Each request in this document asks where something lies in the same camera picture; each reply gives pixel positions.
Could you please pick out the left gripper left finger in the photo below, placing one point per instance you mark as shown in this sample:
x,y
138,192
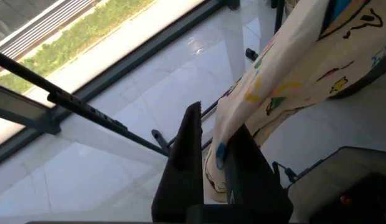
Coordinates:
x,y
180,174

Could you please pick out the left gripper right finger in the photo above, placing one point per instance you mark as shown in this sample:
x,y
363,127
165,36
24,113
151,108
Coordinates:
x,y
252,186

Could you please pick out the cream printed garment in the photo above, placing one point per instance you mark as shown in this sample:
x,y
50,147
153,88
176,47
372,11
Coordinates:
x,y
305,62

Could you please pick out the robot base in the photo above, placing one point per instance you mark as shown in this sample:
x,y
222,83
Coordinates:
x,y
336,186

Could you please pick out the window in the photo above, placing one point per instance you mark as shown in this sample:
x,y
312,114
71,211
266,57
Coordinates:
x,y
87,31

